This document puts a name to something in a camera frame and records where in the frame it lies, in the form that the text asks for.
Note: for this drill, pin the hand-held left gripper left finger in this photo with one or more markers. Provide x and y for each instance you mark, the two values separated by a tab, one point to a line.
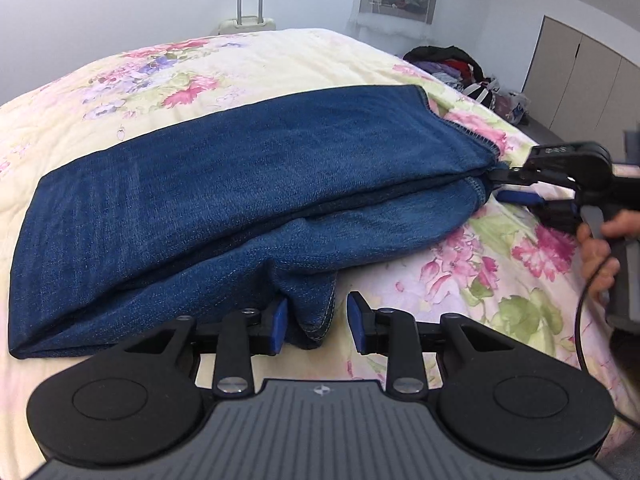
277	327

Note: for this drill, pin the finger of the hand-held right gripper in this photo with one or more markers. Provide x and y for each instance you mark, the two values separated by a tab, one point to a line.
510	176
520	197

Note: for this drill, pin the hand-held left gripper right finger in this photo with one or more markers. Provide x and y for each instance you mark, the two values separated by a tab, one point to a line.
356	322

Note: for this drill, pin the blue denim pants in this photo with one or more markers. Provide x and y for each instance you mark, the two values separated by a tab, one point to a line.
225	185

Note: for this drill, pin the person's right hand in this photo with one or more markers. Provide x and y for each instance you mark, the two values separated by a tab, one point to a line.
597	260

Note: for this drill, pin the pink bag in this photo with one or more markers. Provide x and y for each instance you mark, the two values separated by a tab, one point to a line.
510	107

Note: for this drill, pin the striped black white bag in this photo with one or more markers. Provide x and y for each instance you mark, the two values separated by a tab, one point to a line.
480	94

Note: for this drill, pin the beige low cabinet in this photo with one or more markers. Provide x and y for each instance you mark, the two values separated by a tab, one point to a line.
575	75

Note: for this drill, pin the pile of dark clothes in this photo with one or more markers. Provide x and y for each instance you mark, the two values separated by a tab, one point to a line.
440	62

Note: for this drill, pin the floral bed blanket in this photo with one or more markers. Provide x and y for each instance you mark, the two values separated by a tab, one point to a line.
150	75

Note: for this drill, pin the cream hard-shell suitcase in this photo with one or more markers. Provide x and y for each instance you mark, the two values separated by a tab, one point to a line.
247	25

